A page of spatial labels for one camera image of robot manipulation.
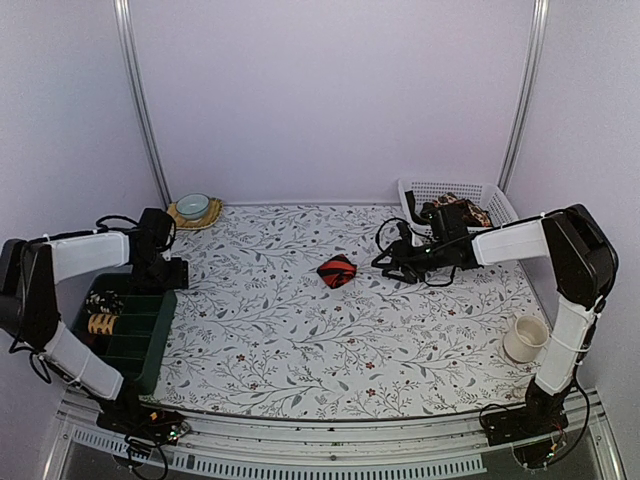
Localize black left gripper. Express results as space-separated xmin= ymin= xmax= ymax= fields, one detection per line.
xmin=136 ymin=251 xmax=189 ymax=291

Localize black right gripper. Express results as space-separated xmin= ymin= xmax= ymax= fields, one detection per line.
xmin=373 ymin=236 xmax=451 ymax=283

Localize red black striped tie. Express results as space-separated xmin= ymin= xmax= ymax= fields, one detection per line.
xmin=316 ymin=254 xmax=357 ymax=289

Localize dark green divided organizer box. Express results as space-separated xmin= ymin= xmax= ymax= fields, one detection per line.
xmin=71 ymin=273 xmax=177 ymax=395

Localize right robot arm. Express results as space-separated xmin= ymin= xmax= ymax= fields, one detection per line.
xmin=371 ymin=204 xmax=619 ymax=396

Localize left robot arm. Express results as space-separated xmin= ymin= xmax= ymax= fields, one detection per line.
xmin=1 ymin=208 xmax=189 ymax=434

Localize black floral rolled tie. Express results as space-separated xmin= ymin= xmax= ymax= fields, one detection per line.
xmin=84 ymin=290 xmax=124 ymax=315

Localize tan patterned rolled tie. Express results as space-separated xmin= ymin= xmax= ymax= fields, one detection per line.
xmin=87 ymin=313 xmax=119 ymax=335

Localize light blue bowl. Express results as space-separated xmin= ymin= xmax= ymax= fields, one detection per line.
xmin=175 ymin=193 xmax=210 ymax=221

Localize yellow woven coaster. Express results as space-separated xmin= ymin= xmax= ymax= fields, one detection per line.
xmin=167 ymin=198 xmax=223 ymax=231

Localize brown patterned tie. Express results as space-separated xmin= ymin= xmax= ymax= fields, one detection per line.
xmin=433 ymin=192 xmax=493 ymax=228

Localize floral patterned table mat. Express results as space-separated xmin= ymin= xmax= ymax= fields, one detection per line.
xmin=150 ymin=205 xmax=540 ymax=420

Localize white perforated plastic basket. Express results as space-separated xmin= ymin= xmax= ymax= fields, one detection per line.
xmin=397 ymin=178 xmax=518 ymax=236

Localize white ceramic mug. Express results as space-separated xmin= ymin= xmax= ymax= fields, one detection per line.
xmin=503 ymin=316 xmax=550 ymax=363

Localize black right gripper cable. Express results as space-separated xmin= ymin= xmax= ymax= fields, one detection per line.
xmin=374 ymin=217 xmax=459 ymax=289

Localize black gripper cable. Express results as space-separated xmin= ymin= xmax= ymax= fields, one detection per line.
xmin=94 ymin=214 xmax=144 ymax=236
xmin=374 ymin=217 xmax=459 ymax=289

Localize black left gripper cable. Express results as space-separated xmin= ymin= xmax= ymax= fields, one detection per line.
xmin=94 ymin=214 xmax=144 ymax=236

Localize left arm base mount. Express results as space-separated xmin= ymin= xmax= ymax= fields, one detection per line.
xmin=97 ymin=385 xmax=191 ymax=478

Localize slotted aluminium front rail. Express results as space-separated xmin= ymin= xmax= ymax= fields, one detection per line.
xmin=40 ymin=404 xmax=630 ymax=479

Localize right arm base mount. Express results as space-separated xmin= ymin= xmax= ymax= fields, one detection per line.
xmin=478 ymin=382 xmax=591 ymax=471

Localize left aluminium frame post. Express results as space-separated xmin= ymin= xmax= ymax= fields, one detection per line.
xmin=113 ymin=0 xmax=172 ymax=208

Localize aluminium frame post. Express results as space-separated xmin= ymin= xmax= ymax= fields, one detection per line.
xmin=113 ymin=0 xmax=172 ymax=208
xmin=498 ymin=0 xmax=550 ymax=193

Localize right aluminium frame post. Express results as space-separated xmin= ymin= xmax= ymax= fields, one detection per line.
xmin=498 ymin=0 xmax=550 ymax=193

